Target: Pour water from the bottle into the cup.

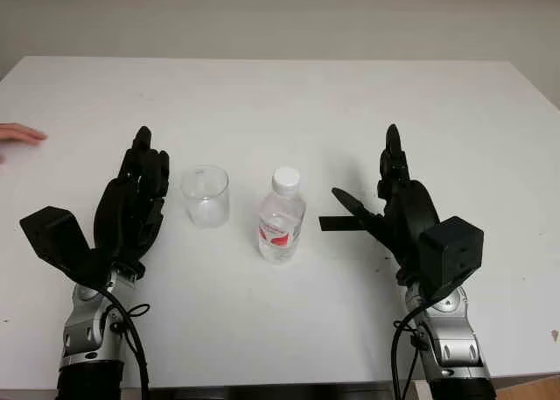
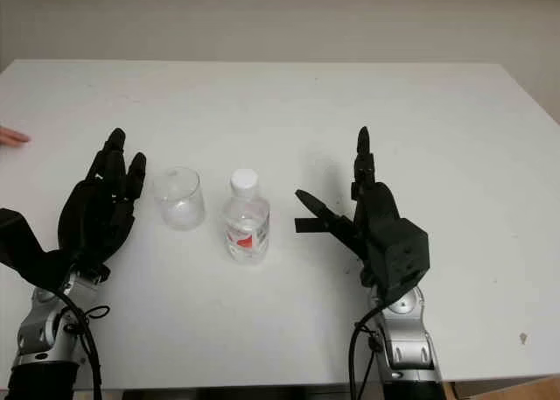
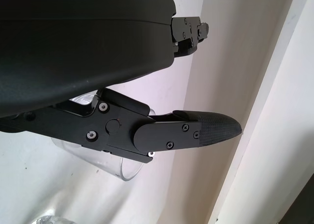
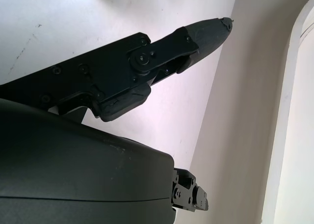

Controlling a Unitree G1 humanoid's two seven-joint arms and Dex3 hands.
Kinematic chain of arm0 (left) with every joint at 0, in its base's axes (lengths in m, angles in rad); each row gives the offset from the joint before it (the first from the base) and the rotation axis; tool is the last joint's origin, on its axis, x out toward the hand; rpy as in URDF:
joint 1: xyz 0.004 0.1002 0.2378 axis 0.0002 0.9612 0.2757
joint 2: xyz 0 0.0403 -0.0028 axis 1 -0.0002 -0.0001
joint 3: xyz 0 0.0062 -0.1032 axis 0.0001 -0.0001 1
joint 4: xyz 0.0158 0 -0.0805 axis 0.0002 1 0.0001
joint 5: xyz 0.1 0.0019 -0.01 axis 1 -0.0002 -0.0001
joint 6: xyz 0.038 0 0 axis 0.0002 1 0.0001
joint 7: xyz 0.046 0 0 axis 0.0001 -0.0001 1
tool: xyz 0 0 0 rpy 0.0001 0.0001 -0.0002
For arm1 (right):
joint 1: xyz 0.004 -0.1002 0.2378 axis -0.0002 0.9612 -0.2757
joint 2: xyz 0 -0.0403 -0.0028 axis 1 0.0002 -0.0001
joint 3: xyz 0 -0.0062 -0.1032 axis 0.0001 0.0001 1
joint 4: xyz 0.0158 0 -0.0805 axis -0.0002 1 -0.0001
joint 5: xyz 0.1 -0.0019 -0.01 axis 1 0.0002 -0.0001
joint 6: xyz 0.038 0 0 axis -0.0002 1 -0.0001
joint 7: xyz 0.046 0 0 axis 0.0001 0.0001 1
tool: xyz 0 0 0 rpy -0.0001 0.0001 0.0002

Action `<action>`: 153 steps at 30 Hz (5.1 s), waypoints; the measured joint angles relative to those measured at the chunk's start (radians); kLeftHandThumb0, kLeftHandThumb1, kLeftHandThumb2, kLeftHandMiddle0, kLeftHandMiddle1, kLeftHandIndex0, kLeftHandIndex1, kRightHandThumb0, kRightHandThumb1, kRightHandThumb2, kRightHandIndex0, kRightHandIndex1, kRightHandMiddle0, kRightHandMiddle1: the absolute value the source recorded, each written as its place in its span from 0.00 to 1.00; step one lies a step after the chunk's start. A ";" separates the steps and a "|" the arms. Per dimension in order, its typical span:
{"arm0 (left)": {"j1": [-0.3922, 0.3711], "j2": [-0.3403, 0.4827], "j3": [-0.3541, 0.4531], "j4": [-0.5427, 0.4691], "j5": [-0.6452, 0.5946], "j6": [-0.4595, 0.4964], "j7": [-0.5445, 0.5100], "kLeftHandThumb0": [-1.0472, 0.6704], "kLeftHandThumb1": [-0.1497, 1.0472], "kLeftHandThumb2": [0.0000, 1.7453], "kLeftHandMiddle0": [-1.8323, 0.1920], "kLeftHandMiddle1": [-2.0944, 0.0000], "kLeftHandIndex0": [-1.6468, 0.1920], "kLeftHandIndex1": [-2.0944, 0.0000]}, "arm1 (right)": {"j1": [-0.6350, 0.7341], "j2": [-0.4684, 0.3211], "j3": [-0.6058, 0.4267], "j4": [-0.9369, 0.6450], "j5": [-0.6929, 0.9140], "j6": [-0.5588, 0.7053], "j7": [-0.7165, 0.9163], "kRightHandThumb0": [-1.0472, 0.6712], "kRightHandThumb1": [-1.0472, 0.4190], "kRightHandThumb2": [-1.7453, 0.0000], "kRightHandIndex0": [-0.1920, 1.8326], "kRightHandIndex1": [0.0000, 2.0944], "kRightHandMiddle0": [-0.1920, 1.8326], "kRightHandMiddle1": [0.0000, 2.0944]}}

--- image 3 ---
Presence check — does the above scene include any clear water bottle white cap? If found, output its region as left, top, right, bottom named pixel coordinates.
left=34, top=215, right=73, bottom=224

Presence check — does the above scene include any clear plastic cup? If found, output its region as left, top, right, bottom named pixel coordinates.
left=50, top=91, right=157, bottom=182

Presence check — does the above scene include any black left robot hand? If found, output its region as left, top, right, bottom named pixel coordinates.
left=0, top=0, right=243, bottom=165

